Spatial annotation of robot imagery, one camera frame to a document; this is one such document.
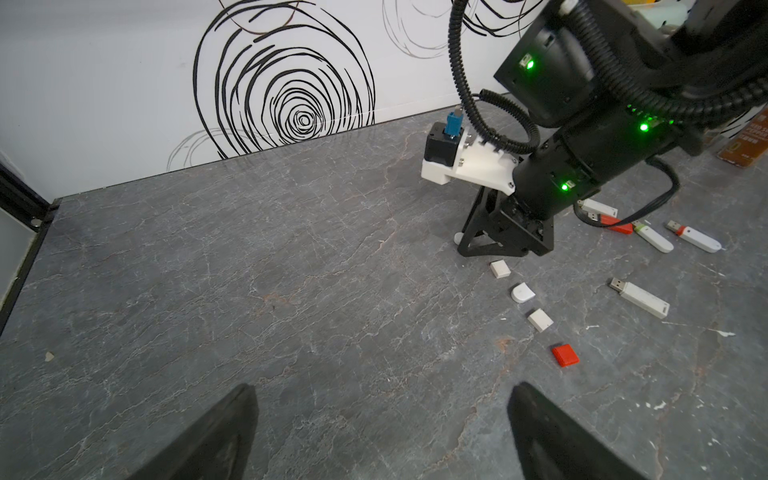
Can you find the white usb drive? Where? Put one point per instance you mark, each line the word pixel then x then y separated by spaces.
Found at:
pixel 694 237
pixel 640 297
pixel 654 238
pixel 597 208

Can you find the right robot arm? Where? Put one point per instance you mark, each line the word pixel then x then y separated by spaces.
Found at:
pixel 589 91

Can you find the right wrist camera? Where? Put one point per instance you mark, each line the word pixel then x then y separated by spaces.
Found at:
pixel 452 152

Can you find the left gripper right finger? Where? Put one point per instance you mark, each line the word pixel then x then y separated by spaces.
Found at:
pixel 551 445

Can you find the white usb cap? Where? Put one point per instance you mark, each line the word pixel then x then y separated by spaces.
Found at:
pixel 540 320
pixel 522 293
pixel 500 269

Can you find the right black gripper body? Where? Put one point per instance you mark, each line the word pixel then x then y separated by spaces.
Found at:
pixel 497 225

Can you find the spice jar black lid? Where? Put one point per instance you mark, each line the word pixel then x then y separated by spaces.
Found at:
pixel 749 145

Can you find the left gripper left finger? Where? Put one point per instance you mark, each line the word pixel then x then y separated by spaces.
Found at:
pixel 216 446

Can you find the red usb drive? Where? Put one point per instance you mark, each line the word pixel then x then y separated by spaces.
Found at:
pixel 611 223

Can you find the red usb cap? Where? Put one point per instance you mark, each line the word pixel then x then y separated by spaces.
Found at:
pixel 565 355

